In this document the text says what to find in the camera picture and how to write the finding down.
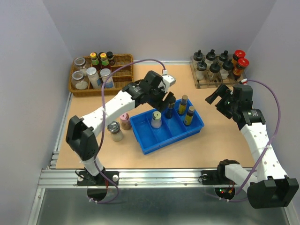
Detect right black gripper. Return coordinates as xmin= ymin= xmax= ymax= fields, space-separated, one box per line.
xmin=205 ymin=83 xmax=238 ymax=119

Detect amber oil bottle black cap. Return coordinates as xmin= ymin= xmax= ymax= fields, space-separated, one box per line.
xmin=165 ymin=96 xmax=176 ymax=119

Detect green lid spice jar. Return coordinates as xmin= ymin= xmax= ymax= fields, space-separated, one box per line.
xmin=151 ymin=111 xmax=162 ymax=129

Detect yellow label bottle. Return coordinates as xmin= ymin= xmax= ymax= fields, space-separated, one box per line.
xmin=178 ymin=95 xmax=188 ymax=115
xmin=183 ymin=106 xmax=195 ymax=126

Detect pink lid spice jar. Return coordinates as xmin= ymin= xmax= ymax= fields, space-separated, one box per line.
xmin=120 ymin=112 xmax=132 ymax=130

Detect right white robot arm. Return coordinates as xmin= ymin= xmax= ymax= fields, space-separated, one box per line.
xmin=205 ymin=84 xmax=299 ymax=209

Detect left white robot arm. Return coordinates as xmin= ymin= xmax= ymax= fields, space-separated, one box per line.
xmin=66 ymin=70 xmax=176 ymax=185

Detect clear acrylic cruet rack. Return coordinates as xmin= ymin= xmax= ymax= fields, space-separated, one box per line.
xmin=189 ymin=55 xmax=246 ymax=89

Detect black top cruet front middle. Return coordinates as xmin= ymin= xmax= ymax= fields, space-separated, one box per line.
xmin=208 ymin=61 xmax=221 ymax=81

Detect black cruet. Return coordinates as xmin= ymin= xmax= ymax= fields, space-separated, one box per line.
xmin=218 ymin=50 xmax=228 ymax=64
xmin=205 ymin=49 xmax=216 ymax=67
xmin=208 ymin=61 xmax=221 ymax=81
xmin=220 ymin=59 xmax=233 ymax=79
xmin=193 ymin=50 xmax=203 ymax=63
xmin=195 ymin=60 xmax=207 ymax=81

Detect black top cruet front right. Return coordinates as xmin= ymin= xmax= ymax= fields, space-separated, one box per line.
xmin=220 ymin=59 xmax=233 ymax=79

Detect blue divided plastic bin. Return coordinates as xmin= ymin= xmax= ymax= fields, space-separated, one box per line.
xmin=130 ymin=99 xmax=204 ymax=155

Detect black top cruet front left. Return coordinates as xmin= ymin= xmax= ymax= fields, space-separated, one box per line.
xmin=195 ymin=60 xmax=207 ymax=81

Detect red lid jar front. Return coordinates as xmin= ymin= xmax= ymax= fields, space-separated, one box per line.
xmin=232 ymin=58 xmax=249 ymax=80

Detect red lid jar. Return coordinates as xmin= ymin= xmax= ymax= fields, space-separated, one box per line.
xmin=232 ymin=49 xmax=246 ymax=65
xmin=232 ymin=58 xmax=249 ymax=80

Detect black top cruet back right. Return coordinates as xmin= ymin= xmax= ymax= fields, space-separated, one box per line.
xmin=218 ymin=50 xmax=228 ymax=64

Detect tall jar blue label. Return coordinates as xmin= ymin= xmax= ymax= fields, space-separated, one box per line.
xmin=100 ymin=68 xmax=114 ymax=89

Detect silver lid grinder jar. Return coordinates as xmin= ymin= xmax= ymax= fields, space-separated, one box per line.
xmin=107 ymin=121 xmax=123 ymax=142

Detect black top cruet back middle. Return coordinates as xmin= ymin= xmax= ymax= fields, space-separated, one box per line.
xmin=205 ymin=49 xmax=216 ymax=67

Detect red lid jar back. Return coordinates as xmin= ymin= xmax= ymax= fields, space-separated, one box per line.
xmin=232 ymin=49 xmax=246 ymax=65

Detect black top cruet back left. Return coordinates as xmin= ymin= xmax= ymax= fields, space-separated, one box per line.
xmin=193 ymin=50 xmax=203 ymax=63

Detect dark sauce bottle black cap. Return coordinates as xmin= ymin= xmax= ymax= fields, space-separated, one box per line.
xmin=106 ymin=51 xmax=115 ymax=66

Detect green label sauce bottle right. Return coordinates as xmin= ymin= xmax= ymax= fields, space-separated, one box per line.
xmin=99 ymin=52 xmax=111 ymax=70

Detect tall jar white contents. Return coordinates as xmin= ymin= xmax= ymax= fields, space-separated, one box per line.
xmin=86 ymin=67 xmax=102 ymax=89

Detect wicker divided basket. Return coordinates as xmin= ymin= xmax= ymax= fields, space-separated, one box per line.
xmin=68 ymin=54 xmax=134 ymax=97

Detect clear glass jar front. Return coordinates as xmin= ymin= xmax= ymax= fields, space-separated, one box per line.
xmin=71 ymin=71 xmax=89 ymax=90

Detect clear glass jar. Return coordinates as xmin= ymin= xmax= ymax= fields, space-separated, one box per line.
xmin=71 ymin=71 xmax=89 ymax=90
xmin=73 ymin=57 xmax=91 ymax=75

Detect clear glass jar back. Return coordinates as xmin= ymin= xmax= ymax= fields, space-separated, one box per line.
xmin=73 ymin=57 xmax=91 ymax=75

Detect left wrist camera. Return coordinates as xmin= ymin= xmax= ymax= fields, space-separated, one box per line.
xmin=162 ymin=75 xmax=176 ymax=91

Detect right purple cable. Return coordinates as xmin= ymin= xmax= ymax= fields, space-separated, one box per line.
xmin=219 ymin=78 xmax=282 ymax=203

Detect purple cable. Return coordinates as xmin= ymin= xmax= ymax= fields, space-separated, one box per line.
xmin=88 ymin=60 xmax=168 ymax=204
xmin=219 ymin=78 xmax=282 ymax=203

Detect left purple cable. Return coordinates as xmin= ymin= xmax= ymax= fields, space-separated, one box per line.
xmin=88 ymin=60 xmax=168 ymax=204

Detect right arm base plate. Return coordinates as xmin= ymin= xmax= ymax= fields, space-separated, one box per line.
xmin=198 ymin=169 xmax=233 ymax=185

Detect aluminium frame rail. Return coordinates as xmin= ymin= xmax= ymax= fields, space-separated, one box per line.
xmin=37 ymin=167 xmax=256 ymax=189

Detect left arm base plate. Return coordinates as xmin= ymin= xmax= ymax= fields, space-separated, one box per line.
xmin=75 ymin=170 xmax=119 ymax=186

